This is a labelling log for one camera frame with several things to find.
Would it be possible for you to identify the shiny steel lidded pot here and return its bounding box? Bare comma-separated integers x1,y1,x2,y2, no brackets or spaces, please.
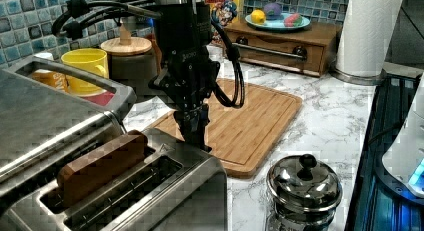
265,154,343,231

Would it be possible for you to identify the canister with wooden lid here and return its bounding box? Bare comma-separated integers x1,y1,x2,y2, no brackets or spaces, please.
100,24,157,103

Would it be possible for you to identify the purple toy vegetable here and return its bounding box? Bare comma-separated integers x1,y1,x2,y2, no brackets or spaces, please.
263,3,282,20

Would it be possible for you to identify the colourful cereal box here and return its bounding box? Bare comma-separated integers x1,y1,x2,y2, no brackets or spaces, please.
205,0,243,29

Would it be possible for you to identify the white paper towel roll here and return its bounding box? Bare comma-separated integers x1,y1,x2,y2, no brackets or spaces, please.
329,0,403,86

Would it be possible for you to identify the light blue plate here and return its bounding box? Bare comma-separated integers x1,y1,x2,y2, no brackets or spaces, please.
245,12,311,32

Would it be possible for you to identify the wooden drawer stand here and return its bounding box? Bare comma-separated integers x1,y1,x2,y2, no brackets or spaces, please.
224,21,341,77

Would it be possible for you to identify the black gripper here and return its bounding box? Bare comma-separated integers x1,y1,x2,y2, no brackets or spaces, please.
148,47,219,152

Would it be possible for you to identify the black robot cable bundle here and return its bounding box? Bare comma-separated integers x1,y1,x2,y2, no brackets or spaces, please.
51,0,246,109

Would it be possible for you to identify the red strawberry toy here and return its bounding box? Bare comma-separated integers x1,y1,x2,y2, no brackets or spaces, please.
284,13,303,27

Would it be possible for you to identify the bamboo cutting board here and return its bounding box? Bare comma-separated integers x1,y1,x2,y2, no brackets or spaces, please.
144,83,302,179

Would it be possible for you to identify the yellow lemon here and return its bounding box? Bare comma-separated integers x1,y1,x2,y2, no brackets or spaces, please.
250,10,266,25

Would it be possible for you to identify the brown toast slice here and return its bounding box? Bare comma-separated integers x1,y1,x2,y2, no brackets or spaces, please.
57,130,148,207

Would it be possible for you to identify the yellow plastic mug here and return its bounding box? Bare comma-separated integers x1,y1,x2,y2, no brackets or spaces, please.
61,48,109,96

